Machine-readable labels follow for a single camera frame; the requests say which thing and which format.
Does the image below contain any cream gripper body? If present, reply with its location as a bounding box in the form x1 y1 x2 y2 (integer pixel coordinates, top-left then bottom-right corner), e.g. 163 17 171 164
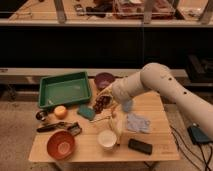
96 85 114 108

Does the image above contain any dark red grape bunch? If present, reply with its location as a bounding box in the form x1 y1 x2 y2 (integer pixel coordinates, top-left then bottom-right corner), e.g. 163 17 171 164
93 96 111 114

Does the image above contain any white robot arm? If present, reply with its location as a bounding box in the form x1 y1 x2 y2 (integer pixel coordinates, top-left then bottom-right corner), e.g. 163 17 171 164
96 63 213 140

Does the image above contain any purple bowl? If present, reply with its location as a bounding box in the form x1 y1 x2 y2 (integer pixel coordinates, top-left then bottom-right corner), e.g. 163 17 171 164
94 72 115 90

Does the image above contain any red bowl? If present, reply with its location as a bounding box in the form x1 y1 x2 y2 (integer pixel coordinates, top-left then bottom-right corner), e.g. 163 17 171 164
47 131 75 160

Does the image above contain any orange carrot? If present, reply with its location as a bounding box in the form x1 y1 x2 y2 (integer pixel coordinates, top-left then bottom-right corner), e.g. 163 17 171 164
111 104 118 115

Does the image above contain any wooden spoon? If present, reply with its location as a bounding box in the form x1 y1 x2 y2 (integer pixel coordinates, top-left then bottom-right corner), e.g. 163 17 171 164
90 116 111 123

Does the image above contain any green sponge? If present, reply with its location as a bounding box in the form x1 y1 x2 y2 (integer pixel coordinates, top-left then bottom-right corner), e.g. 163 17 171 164
77 105 95 121

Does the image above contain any yellow banana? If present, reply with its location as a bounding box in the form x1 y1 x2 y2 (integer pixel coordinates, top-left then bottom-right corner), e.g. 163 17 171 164
109 117 121 146

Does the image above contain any light blue cloth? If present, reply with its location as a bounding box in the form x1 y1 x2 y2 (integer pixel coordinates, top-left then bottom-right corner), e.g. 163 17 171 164
126 113 150 133

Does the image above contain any white cup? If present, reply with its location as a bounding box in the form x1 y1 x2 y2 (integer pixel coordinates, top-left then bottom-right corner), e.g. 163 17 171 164
98 130 117 150

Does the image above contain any black stapler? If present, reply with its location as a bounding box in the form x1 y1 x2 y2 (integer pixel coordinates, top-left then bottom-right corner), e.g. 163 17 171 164
68 122 82 136

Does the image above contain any yellow round fruit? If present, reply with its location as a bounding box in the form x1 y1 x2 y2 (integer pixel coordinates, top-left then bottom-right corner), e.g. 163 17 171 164
54 105 67 119

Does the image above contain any green plastic tray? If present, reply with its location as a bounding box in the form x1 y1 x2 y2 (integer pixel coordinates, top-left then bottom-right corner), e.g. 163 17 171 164
38 71 92 109

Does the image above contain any black phone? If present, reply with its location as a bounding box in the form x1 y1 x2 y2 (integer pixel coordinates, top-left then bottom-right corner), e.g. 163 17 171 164
128 139 153 155

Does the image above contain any small metal cup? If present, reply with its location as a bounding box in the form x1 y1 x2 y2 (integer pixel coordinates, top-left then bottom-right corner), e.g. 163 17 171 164
36 110 48 122

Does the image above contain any black cable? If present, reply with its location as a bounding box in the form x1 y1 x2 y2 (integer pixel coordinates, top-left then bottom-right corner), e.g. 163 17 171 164
169 124 213 171

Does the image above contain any black handled tool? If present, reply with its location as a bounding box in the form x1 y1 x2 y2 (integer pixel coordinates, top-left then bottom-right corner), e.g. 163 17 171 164
36 122 70 133

